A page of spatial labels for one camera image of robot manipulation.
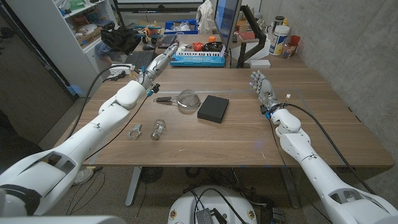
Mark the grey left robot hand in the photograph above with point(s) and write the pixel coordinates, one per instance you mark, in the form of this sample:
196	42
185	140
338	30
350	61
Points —
158	63

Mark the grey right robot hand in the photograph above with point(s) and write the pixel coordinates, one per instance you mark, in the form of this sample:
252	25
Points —
265	90

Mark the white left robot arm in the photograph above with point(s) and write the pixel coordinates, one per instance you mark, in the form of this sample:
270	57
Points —
77	140

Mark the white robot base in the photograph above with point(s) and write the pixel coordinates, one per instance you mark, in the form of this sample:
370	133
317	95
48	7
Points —
186	205

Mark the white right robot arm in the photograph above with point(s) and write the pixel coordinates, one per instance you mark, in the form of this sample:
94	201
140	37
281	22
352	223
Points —
317	174

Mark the black photo album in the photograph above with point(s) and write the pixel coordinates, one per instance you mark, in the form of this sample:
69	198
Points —
213	109

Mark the grey computer mouse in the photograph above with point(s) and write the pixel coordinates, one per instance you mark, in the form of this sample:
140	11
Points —
148	47

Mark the black laptop keyboard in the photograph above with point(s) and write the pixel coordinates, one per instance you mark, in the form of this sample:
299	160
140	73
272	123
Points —
138	59

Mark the right wrist connector lead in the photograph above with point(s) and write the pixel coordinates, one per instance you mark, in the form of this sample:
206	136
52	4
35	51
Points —
287	96

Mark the black computer keyboard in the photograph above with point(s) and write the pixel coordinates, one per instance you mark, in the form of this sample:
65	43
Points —
166	40

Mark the white box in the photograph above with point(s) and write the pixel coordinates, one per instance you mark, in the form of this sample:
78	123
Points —
260	63

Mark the colourful toy vehicle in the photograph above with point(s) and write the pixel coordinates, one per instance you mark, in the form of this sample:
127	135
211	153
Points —
152	32

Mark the white power strip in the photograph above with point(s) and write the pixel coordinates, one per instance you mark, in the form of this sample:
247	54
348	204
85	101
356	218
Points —
121	71

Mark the blue toy piano keyboard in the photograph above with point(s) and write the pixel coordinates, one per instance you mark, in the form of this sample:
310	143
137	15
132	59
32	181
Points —
199	61

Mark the red-orange toy block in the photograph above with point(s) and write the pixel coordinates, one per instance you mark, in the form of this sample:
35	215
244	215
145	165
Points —
197	46

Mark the black bag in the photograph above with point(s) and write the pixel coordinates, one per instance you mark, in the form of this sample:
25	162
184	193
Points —
121	39

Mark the white wipes canister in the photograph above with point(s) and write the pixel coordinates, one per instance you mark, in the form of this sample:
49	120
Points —
279	40

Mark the blue plastic bin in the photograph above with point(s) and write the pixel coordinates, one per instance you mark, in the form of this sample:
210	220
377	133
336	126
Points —
192	23

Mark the black bowl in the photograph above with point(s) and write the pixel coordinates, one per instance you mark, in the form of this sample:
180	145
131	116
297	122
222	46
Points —
213	46

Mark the red notebook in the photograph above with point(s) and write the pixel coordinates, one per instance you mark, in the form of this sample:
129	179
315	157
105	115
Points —
247	36

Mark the blue cloth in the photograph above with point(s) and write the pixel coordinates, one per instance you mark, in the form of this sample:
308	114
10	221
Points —
102	49

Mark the red cup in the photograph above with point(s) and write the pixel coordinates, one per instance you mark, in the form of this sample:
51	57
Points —
295	40

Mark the orange cube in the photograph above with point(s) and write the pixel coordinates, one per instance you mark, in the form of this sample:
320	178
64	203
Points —
212	39

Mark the clear glass jar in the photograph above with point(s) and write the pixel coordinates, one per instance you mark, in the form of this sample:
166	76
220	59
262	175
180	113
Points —
158	129

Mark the white plastic bag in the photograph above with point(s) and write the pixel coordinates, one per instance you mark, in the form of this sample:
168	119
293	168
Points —
205	17

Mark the silver metal clip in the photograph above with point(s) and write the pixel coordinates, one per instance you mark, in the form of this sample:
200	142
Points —
137	127

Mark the small cardboard box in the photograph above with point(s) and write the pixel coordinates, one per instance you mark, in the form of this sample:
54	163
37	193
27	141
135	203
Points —
242	27

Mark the bottle with black lid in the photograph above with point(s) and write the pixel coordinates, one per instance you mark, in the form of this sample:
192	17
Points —
278	21

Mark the yellow bottle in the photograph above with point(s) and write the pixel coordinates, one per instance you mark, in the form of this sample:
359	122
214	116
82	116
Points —
285	22

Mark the cardboard box on shelf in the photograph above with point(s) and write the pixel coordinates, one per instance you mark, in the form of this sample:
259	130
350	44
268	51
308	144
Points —
90	36

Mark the computer monitor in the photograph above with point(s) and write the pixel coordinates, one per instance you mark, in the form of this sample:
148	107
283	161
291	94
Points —
227	18

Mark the grey table leg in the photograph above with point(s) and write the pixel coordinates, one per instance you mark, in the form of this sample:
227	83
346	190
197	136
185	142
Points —
290	189
133	186

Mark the black round fan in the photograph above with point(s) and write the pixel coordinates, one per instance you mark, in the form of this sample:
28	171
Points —
151	175

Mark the white shelf unit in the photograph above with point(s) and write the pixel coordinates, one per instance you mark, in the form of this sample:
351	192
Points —
46	37

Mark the grey sneaker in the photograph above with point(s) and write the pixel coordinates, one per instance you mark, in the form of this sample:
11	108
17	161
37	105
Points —
83	175

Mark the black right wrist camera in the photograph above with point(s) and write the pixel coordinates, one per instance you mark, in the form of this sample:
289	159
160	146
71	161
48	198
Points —
264	109

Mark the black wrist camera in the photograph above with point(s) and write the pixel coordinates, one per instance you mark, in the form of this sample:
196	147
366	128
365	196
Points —
264	109
155	88

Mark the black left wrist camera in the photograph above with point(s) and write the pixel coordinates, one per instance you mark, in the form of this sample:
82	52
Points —
155	88

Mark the black board frame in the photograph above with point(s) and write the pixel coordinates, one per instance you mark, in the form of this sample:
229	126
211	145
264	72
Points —
158	7

